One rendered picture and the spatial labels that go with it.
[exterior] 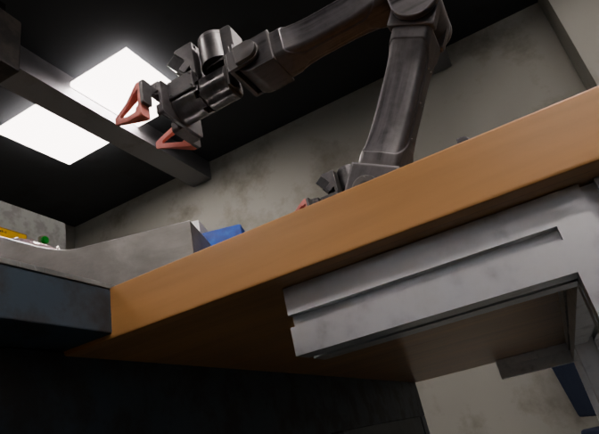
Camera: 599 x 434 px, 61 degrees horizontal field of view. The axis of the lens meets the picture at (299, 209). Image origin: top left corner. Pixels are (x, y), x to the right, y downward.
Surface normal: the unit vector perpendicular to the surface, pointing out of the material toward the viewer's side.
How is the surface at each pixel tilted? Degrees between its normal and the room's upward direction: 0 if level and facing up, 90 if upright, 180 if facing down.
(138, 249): 90
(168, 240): 90
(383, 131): 82
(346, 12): 93
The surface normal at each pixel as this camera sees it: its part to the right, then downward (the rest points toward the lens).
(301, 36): -0.32, -0.30
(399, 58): -0.53, -0.17
